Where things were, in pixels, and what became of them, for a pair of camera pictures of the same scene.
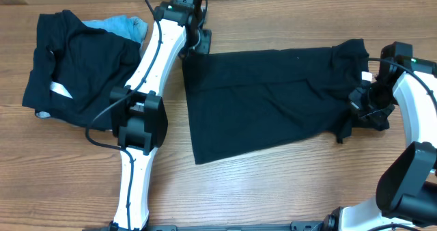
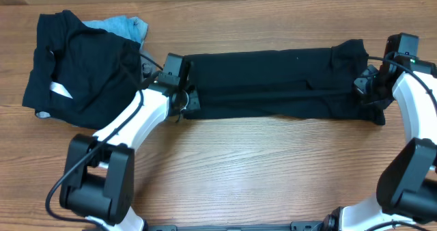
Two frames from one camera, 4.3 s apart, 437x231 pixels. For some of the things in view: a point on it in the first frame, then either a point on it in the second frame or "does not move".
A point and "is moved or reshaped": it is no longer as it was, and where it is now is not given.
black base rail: (298, 225) does not move
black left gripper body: (201, 39) to (186, 96)
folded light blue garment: (130, 26) does not move
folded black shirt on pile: (76, 66) does not move
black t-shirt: (243, 101) is moved or reshaped
